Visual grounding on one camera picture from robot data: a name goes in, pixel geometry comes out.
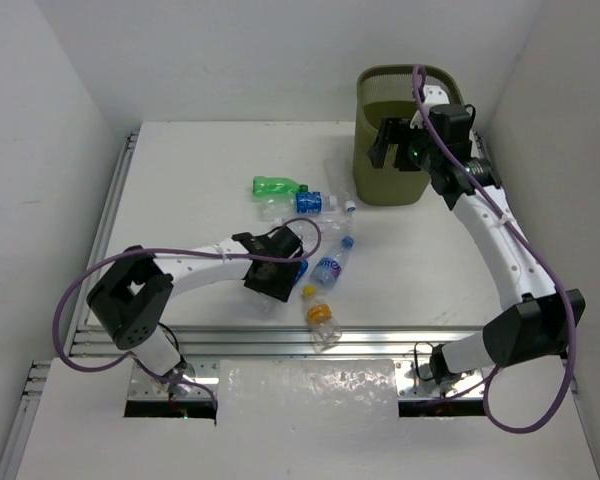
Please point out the olive green mesh bin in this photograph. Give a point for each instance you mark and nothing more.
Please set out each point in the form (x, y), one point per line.
(384, 91)

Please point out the green plastic bottle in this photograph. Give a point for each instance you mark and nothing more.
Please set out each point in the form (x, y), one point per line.
(264, 187)

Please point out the clear bottle dark blue label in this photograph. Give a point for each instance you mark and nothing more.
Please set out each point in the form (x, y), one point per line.
(267, 305)

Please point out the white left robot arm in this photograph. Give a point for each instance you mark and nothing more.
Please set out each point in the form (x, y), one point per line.
(130, 298)

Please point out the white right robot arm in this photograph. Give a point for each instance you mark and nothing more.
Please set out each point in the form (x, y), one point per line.
(533, 320)

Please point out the blue cap water bottle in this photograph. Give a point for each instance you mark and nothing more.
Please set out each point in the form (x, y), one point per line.
(330, 267)

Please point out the clear bottle yellow-orange cap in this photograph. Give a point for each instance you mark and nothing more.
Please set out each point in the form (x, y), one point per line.
(324, 330)

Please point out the aluminium frame rail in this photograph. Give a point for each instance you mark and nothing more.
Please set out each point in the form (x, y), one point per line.
(415, 278)

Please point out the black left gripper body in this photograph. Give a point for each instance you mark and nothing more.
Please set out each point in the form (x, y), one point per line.
(290, 276)

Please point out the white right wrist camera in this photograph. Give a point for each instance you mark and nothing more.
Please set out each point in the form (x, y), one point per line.
(433, 96)

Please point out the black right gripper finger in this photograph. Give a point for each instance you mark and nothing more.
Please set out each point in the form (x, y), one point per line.
(403, 137)
(384, 139)

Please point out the clear crumpled unlabelled bottle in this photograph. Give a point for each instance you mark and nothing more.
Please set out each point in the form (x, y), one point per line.
(332, 225)

